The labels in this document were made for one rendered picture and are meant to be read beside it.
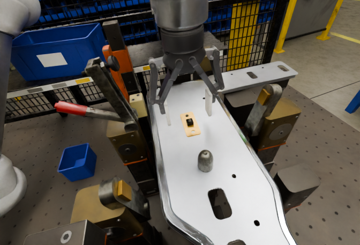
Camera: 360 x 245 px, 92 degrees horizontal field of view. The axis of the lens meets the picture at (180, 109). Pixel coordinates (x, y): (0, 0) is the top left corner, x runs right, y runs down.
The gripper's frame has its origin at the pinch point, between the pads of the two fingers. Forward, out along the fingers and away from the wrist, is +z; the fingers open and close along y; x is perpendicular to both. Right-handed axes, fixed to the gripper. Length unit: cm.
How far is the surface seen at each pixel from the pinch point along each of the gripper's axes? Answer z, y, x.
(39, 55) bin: -7, 43, -36
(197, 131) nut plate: 4.6, -1.4, 3.3
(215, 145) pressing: 4.9, -4.0, 8.3
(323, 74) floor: 104, -202, -118
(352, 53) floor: 103, -279, -149
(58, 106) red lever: -9.5, 25.5, 0.8
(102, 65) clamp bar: -15.9, 14.7, 0.5
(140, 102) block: -1.0, 11.4, -6.2
